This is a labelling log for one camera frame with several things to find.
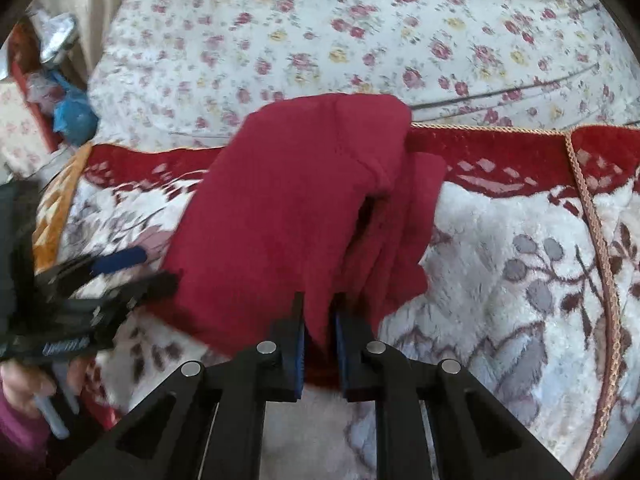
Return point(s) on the blue plastic bag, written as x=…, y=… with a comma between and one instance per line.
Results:
x=73, y=117

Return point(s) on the orange patterned cloth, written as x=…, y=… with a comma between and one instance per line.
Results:
x=54, y=208

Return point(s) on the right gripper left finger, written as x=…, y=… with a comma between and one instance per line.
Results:
x=204, y=422

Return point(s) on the maroon left sleeve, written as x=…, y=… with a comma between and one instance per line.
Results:
x=24, y=444

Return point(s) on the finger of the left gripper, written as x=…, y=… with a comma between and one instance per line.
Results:
x=152, y=287
x=76, y=272

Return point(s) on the dark red garment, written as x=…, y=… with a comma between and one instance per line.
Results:
x=317, y=196

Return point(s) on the left hand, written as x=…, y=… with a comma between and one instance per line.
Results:
x=21, y=383

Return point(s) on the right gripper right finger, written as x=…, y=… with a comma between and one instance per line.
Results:
x=432, y=420

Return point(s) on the floral white bed sheet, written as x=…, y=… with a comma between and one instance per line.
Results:
x=187, y=72

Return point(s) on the red white plush blanket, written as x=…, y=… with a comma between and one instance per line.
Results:
x=533, y=285

